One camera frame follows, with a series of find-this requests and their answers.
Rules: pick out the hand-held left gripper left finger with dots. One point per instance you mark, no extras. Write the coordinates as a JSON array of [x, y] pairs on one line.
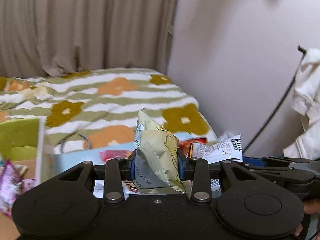
[[133, 166]]

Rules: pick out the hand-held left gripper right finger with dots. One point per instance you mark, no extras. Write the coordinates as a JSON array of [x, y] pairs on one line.
[[181, 166]]

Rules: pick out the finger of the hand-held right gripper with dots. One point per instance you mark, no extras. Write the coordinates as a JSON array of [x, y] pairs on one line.
[[272, 173], [282, 160]]

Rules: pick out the pale yellow snack packet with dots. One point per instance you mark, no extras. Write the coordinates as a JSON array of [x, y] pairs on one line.
[[156, 155]]

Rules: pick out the green cardboard box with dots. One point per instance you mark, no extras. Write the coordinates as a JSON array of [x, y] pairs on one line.
[[20, 142]]

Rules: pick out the person's right hand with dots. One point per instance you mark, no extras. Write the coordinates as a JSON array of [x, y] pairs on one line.
[[311, 206]]

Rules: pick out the pink red candy packet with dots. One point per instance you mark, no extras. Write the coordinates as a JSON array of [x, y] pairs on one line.
[[112, 155]]

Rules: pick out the red orange snack packet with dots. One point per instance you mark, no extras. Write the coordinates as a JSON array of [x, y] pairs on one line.
[[193, 145]]

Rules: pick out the white red snack packet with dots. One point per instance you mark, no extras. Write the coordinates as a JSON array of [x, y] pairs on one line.
[[100, 188]]

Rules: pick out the white printed snack packet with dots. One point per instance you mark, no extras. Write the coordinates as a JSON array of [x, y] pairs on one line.
[[220, 150]]

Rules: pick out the light blue snack box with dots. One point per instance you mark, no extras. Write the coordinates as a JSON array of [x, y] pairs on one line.
[[75, 158]]

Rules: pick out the white garment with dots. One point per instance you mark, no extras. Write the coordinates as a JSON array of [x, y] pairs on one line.
[[307, 105]]

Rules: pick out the floral striped blanket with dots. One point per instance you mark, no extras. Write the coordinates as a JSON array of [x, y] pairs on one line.
[[112, 97]]

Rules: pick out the pink patterned snack packet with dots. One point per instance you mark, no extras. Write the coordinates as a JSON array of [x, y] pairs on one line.
[[12, 187]]

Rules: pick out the beige curtain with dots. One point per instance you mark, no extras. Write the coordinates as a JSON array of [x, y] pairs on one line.
[[87, 25]]

